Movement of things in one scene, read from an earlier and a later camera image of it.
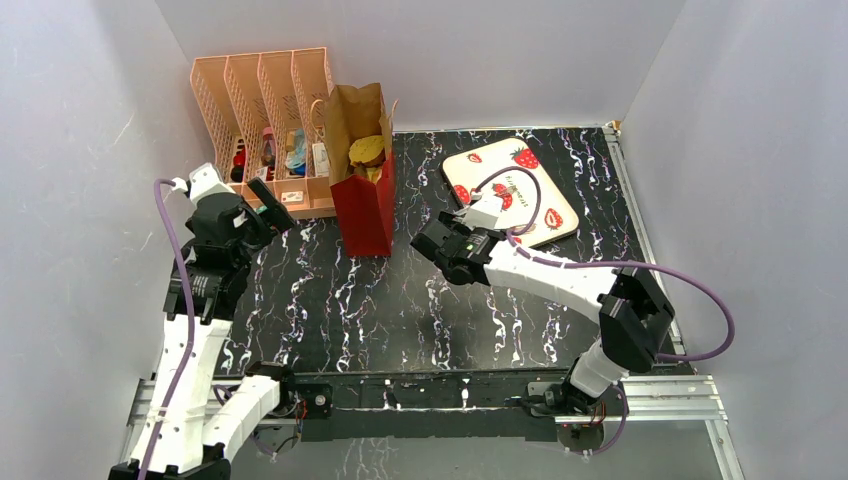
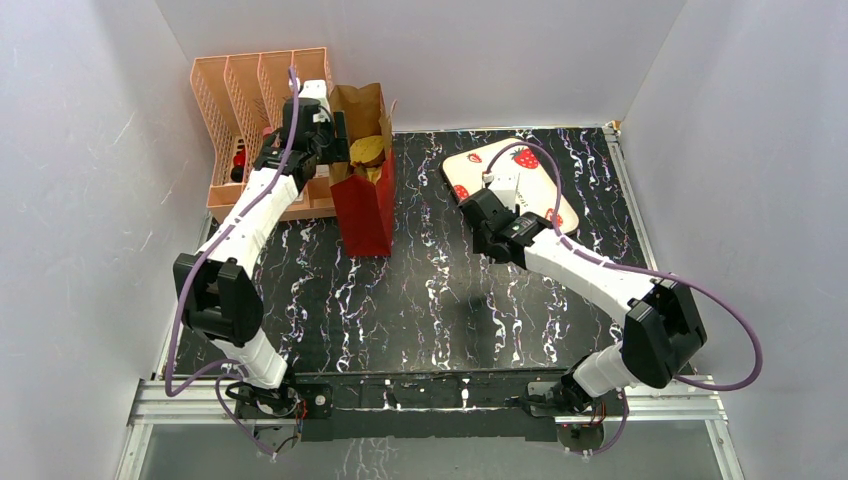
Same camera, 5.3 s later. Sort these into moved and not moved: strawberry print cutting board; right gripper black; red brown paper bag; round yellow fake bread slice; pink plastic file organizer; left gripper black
Moved: left gripper black; right gripper black
Not moved: strawberry print cutting board; red brown paper bag; pink plastic file organizer; round yellow fake bread slice
